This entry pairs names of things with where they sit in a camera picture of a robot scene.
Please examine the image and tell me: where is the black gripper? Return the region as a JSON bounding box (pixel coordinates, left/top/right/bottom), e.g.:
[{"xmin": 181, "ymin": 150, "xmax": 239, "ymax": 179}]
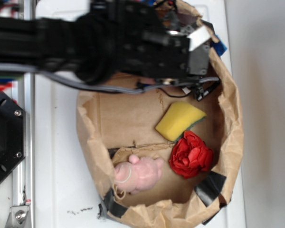
[{"xmin": 109, "ymin": 0, "xmax": 212, "ymax": 86}]

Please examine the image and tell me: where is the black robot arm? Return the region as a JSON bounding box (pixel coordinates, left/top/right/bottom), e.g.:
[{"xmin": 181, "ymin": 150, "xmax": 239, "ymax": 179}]
[{"xmin": 0, "ymin": 0, "xmax": 210, "ymax": 85}]

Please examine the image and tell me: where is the yellow green sponge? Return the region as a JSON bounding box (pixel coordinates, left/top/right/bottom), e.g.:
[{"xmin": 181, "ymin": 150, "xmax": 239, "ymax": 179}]
[{"xmin": 155, "ymin": 102, "xmax": 207, "ymax": 142}]

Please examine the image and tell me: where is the brown paper bag tray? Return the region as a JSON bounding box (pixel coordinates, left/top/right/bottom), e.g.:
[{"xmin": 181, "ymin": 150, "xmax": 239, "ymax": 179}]
[{"xmin": 76, "ymin": 0, "xmax": 244, "ymax": 228}]

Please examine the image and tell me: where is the pink plush toy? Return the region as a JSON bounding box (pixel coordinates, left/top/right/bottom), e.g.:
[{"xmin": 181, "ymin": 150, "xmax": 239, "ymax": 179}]
[{"xmin": 114, "ymin": 154, "xmax": 164, "ymax": 195}]

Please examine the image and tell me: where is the thin black cable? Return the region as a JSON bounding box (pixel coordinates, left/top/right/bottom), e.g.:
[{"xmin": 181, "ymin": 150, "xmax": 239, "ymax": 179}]
[{"xmin": 156, "ymin": 84, "xmax": 220, "ymax": 102}]

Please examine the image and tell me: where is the aluminium frame rail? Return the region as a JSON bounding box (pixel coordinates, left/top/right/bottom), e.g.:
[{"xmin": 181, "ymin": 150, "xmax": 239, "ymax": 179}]
[{"xmin": 11, "ymin": 0, "xmax": 36, "ymax": 228}]

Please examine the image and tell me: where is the grey cable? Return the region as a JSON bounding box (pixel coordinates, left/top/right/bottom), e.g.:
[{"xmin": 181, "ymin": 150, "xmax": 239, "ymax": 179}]
[{"xmin": 0, "ymin": 62, "xmax": 220, "ymax": 95}]

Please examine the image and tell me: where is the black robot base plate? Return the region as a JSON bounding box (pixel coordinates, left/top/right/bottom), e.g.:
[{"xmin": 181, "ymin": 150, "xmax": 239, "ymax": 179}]
[{"xmin": 0, "ymin": 92, "xmax": 25, "ymax": 184}]

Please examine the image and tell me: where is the metal corner bracket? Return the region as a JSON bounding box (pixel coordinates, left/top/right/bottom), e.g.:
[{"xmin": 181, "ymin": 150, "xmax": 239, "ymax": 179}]
[{"xmin": 5, "ymin": 205, "xmax": 31, "ymax": 228}]

